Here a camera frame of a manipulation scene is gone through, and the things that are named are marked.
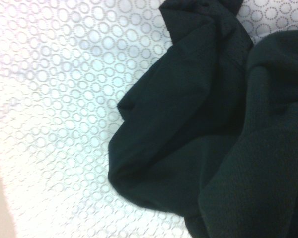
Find white circle-patterned bed cover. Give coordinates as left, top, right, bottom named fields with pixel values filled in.
left=0, top=0, right=298, bottom=238

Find black clothes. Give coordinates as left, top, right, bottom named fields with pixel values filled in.
left=107, top=0, right=298, bottom=238

